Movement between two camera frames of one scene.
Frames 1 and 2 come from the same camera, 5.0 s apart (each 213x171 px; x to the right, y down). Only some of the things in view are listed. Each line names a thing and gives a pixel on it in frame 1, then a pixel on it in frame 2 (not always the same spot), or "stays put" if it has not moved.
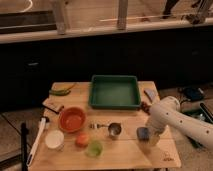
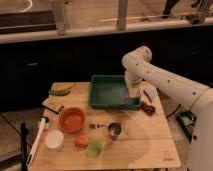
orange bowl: (72, 119) stays put
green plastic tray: (114, 91) stays put
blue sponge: (143, 133) to (124, 94)
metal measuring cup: (114, 128) stays put
